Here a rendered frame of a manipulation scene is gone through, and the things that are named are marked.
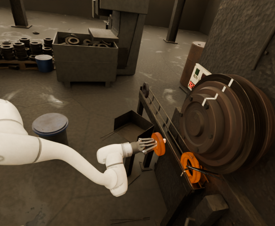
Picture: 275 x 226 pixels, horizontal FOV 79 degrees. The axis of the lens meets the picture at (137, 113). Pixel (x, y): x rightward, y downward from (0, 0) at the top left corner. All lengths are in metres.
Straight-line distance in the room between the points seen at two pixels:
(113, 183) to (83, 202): 0.82
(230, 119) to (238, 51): 0.40
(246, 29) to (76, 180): 1.75
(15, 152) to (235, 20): 1.11
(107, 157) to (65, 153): 0.29
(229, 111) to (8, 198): 1.81
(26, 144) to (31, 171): 1.34
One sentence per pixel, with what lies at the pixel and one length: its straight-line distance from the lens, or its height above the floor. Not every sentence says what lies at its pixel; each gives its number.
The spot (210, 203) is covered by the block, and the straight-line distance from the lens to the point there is 1.00.
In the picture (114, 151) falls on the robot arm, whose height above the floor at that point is 0.80.
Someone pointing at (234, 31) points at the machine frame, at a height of 1.48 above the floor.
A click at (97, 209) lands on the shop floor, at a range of 1.72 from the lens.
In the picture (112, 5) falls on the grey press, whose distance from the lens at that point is 3.11.
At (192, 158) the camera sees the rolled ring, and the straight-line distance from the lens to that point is 1.06.
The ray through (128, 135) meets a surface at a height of 0.60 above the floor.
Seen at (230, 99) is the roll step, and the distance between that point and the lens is 0.76.
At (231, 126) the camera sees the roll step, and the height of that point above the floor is 1.21.
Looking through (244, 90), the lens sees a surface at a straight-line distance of 0.75.
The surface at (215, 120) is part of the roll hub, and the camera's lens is 0.73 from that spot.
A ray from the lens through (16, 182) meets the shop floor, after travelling 2.01.
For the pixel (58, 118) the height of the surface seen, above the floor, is 0.43.
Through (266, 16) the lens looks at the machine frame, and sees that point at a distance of 0.96.
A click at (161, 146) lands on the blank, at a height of 0.83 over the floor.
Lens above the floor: 1.58
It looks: 36 degrees down
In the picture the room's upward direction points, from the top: 10 degrees clockwise
